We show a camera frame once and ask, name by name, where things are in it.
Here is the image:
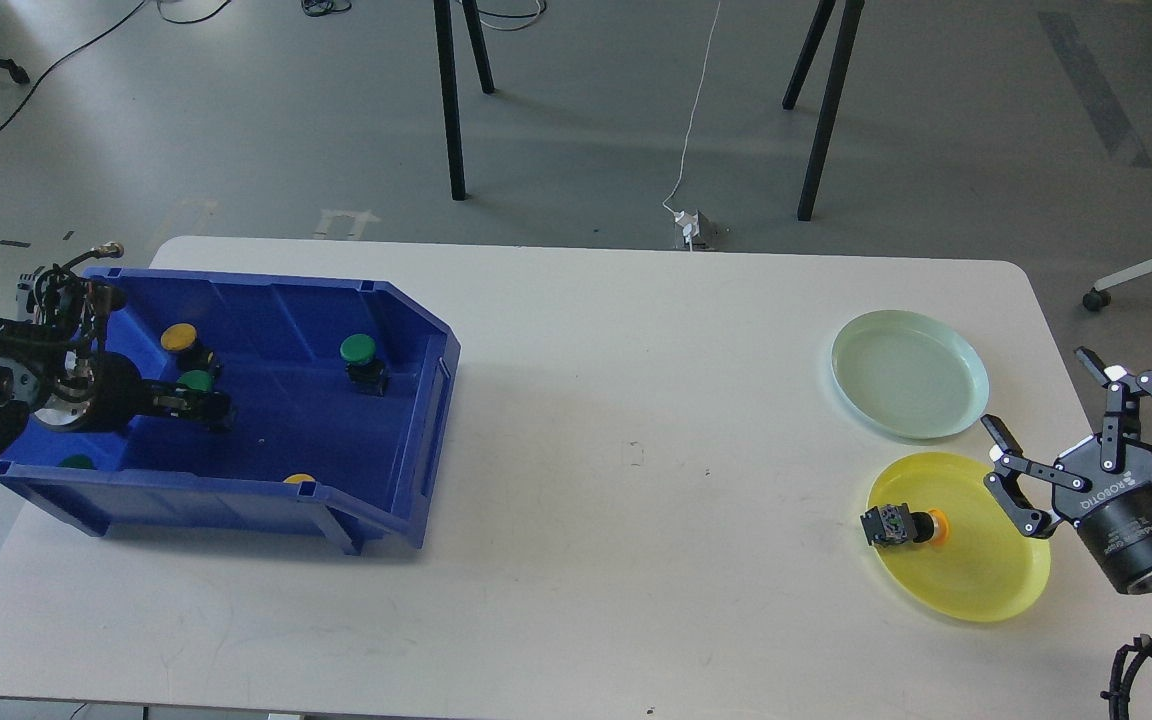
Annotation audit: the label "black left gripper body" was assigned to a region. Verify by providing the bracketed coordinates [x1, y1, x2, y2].
[32, 354, 172, 433]

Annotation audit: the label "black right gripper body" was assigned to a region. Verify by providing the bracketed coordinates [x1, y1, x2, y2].
[1053, 435, 1152, 594]

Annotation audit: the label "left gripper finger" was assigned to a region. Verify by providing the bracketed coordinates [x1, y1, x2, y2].
[141, 372, 221, 401]
[157, 396, 234, 432]

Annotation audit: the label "yellow push button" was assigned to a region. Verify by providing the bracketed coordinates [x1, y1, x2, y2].
[859, 503, 952, 547]

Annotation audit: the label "green push button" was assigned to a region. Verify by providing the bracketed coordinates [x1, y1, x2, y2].
[339, 333, 389, 397]
[177, 370, 233, 429]

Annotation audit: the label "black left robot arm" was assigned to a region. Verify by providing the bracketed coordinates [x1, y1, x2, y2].
[0, 242, 236, 457]

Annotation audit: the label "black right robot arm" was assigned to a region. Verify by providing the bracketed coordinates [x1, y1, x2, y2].
[980, 347, 1152, 719]

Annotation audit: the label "yellow button back left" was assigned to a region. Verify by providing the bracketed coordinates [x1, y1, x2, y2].
[159, 323, 221, 379]

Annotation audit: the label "green button bin corner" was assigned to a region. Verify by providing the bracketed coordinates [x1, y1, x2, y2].
[58, 454, 96, 470]

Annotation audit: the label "yellow plate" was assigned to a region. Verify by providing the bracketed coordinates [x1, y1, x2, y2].
[867, 452, 1052, 623]

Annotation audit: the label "pale green plate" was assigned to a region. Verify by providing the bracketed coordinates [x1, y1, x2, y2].
[829, 309, 991, 444]

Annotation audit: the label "blue plastic bin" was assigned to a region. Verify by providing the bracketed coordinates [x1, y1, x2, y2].
[0, 268, 460, 555]

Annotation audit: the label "white power adapter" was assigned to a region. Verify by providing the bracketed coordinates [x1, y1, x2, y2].
[672, 210, 714, 252]

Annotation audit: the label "black tripod legs left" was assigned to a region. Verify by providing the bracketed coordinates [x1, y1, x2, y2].
[431, 1, 497, 202]

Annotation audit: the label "black tripod legs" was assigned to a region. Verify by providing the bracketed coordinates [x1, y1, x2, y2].
[781, 0, 867, 222]
[431, 1, 497, 202]

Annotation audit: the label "black tripod legs right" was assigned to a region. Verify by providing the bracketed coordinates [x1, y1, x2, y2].
[781, 0, 867, 222]

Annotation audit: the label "black floor cable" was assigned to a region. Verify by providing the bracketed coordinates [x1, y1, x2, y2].
[0, 0, 234, 181]

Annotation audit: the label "white cable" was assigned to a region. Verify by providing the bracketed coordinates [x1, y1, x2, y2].
[662, 0, 725, 214]

